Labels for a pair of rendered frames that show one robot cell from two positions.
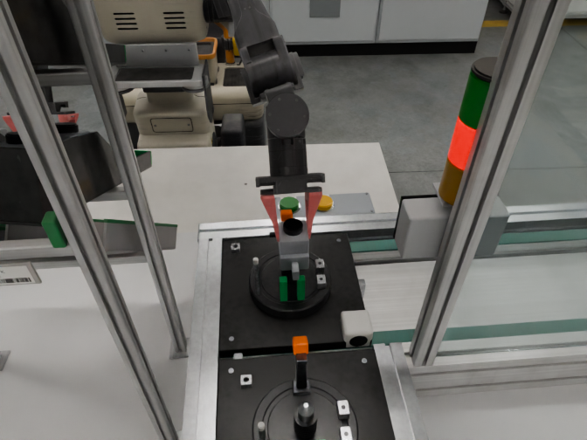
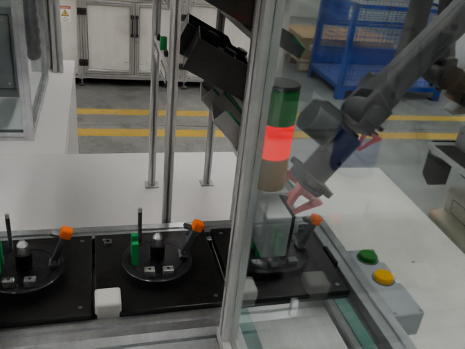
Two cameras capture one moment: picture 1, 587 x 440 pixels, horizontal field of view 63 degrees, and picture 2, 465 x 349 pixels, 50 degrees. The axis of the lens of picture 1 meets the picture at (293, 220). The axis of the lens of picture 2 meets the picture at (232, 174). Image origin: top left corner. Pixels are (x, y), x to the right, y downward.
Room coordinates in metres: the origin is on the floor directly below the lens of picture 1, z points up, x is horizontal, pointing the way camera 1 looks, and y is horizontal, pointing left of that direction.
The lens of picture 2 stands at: (0.23, -0.82, 1.61)
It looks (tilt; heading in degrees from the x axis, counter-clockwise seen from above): 27 degrees down; 78
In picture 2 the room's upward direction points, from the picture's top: 7 degrees clockwise
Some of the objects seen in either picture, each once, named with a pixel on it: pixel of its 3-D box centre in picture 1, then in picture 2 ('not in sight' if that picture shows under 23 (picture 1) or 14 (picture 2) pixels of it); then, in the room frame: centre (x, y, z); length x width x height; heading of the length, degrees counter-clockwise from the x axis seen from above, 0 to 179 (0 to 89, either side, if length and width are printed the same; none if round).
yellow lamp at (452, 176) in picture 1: (465, 177); not in sight; (0.43, -0.19, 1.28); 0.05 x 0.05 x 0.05
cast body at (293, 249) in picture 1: (293, 244); not in sight; (0.51, 0.00, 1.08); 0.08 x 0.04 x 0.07; 5
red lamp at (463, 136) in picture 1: (477, 140); not in sight; (0.43, -0.19, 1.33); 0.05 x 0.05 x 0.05
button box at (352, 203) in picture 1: (321, 215); not in sight; (0.75, -0.06, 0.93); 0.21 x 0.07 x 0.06; 95
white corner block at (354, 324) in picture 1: (355, 328); not in sight; (0.44, -0.10, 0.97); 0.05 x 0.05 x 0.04; 5
